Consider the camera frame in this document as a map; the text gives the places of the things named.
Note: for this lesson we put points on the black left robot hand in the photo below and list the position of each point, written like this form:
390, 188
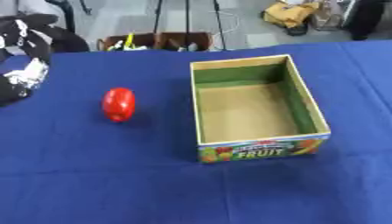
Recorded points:
61, 40

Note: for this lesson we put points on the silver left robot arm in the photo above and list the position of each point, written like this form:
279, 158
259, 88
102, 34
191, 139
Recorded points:
28, 74

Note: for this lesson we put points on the brown cardboard box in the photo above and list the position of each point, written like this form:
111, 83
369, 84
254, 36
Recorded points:
171, 40

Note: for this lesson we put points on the tan cardboard box green inside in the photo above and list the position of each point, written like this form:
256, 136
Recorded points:
245, 110

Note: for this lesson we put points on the black chair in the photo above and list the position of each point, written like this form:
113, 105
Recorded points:
66, 11

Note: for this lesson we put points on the red toy fruit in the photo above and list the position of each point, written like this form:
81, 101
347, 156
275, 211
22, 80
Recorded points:
118, 104

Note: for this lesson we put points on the black tripod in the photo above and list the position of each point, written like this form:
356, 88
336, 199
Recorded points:
187, 20

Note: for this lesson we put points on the yellow bag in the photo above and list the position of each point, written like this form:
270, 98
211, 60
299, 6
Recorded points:
291, 13

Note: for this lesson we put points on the person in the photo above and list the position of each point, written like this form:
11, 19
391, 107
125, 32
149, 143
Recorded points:
367, 17

